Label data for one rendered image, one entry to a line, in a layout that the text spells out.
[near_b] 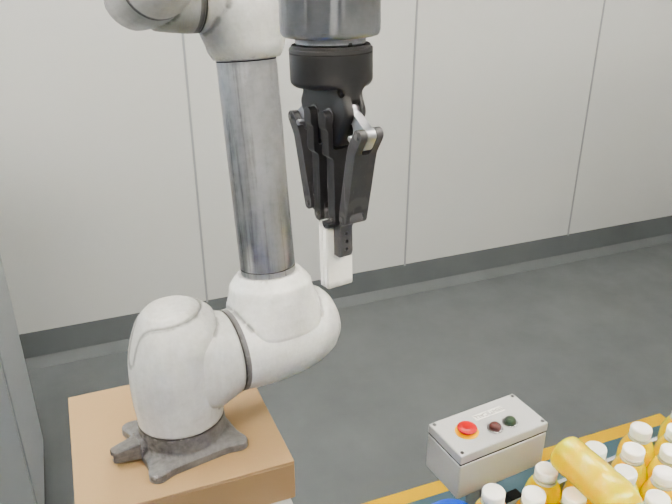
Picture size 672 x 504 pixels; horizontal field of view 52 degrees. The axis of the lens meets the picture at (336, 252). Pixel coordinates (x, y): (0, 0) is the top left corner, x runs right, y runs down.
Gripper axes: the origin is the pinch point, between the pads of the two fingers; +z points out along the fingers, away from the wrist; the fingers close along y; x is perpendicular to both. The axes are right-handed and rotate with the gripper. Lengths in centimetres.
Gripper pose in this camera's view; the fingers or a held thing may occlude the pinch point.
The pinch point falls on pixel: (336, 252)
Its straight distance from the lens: 69.4
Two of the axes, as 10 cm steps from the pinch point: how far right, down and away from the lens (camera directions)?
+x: -8.4, 2.3, -4.9
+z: 0.2, 9.2, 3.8
